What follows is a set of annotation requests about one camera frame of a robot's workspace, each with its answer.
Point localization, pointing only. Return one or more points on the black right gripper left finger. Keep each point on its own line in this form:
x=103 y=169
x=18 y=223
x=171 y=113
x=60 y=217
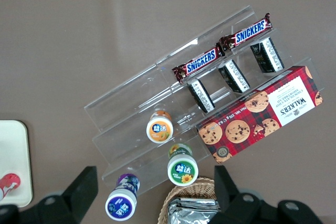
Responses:
x=81 y=195

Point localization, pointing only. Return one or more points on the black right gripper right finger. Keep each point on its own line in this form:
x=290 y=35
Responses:
x=231 y=203

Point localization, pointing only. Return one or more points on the light wicker basket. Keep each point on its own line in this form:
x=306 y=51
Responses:
x=189 y=188

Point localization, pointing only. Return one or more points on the beige plastic tray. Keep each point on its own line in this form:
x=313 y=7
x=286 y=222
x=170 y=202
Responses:
x=13 y=150

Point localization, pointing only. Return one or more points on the purple lid gum jar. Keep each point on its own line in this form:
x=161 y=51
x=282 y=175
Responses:
x=120 y=205

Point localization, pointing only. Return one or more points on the stack of foil containers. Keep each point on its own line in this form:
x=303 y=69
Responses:
x=189 y=212

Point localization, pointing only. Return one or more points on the green lid gum jar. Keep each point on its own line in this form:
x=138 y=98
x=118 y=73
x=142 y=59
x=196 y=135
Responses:
x=182 y=170

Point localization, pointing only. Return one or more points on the red Walkers cookie box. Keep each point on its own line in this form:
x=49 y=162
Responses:
x=262 y=119

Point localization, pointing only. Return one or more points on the orange lid gum jar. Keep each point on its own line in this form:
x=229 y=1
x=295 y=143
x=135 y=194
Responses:
x=159 y=129

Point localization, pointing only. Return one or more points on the clear acrylic stepped shelf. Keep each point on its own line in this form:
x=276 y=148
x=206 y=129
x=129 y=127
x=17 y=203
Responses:
x=126 y=103

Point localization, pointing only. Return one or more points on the small black white box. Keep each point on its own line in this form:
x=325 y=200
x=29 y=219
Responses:
x=267 y=54
x=233 y=76
x=200 y=95

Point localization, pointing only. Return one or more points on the Snickers chocolate bar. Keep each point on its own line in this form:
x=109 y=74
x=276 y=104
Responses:
x=249 y=32
x=200 y=62

